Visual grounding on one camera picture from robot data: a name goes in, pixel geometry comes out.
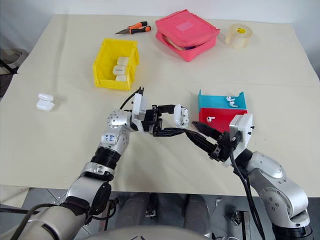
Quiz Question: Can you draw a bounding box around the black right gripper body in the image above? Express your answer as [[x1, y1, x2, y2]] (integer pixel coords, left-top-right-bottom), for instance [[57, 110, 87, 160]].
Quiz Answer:
[[207, 130, 241, 163]]

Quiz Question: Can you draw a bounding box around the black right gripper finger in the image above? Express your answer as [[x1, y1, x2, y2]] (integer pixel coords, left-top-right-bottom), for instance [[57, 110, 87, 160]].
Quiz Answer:
[[184, 130, 220, 158], [191, 121, 225, 143]]

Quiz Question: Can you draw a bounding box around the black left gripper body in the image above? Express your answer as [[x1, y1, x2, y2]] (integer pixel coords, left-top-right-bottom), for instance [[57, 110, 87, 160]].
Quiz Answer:
[[143, 104, 164, 138]]

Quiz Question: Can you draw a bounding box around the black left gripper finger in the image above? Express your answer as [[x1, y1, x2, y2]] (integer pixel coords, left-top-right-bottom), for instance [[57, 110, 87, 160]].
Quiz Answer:
[[152, 126, 195, 138], [157, 103, 176, 115]]

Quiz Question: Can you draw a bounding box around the yellow plastic bin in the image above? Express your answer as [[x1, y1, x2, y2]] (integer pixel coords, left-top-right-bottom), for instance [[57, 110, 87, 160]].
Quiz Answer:
[[92, 37, 140, 90]]

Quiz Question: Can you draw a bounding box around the red plastic tray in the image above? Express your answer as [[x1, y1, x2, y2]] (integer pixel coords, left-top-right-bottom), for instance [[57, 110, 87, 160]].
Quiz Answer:
[[198, 107, 248, 133]]

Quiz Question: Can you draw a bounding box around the teal brick-pattern tray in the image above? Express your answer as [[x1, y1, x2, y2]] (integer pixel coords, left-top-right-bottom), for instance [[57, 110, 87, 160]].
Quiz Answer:
[[197, 89, 248, 111]]

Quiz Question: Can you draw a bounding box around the pink fabric pouch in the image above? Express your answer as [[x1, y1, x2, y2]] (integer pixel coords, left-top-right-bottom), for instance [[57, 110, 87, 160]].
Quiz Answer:
[[154, 9, 221, 62]]

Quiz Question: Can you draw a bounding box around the translucent tape roll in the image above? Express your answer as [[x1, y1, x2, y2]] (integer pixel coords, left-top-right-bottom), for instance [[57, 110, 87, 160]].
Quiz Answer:
[[225, 23, 253, 50]]

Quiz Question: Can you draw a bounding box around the grey robot torso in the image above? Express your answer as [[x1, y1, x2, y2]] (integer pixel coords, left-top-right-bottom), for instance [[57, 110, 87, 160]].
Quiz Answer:
[[82, 224, 212, 240]]

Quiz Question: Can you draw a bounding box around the grey rounded base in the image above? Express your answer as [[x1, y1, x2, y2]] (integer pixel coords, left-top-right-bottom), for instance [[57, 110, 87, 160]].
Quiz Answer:
[[0, 48, 29, 76]]

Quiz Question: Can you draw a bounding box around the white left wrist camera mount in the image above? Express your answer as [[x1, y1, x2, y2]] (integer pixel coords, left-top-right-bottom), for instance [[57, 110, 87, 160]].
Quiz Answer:
[[131, 93, 148, 132]]

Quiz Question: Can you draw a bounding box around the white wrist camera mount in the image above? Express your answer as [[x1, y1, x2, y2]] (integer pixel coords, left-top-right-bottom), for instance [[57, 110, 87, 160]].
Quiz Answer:
[[131, 93, 148, 132], [223, 113, 254, 168]]

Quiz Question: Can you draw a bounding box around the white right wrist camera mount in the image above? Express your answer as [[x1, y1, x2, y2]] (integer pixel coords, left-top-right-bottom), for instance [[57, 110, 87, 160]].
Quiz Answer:
[[223, 113, 254, 168]]

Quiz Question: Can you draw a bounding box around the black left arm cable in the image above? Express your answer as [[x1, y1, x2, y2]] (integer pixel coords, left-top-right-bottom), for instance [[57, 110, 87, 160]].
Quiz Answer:
[[119, 86, 146, 111]]

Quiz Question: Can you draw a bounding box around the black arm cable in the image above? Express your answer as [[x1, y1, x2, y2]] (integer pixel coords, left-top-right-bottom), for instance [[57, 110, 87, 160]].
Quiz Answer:
[[229, 132, 266, 240], [119, 86, 146, 111]]

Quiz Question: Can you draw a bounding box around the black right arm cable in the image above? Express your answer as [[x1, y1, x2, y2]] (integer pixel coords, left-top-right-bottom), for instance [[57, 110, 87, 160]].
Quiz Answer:
[[229, 132, 266, 240]]

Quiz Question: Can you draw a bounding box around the black robot body cable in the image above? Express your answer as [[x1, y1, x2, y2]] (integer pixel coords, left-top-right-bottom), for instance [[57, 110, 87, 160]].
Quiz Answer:
[[0, 197, 120, 226]]

